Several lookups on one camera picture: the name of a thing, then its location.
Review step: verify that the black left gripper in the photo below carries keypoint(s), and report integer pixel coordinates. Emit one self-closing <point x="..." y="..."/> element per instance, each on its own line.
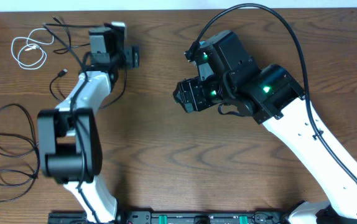
<point x="132" y="58"/>

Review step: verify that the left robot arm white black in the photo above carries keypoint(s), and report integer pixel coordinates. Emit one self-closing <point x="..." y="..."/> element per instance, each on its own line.
<point x="70" y="149"/>

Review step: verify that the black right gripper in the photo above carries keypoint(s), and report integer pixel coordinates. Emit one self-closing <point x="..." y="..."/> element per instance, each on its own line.
<point x="190" y="92"/>

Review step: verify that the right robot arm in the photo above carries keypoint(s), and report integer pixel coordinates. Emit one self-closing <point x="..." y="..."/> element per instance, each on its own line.
<point x="228" y="75"/>

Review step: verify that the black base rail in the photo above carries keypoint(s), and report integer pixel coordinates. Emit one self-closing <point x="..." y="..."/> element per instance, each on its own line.
<point x="151" y="217"/>

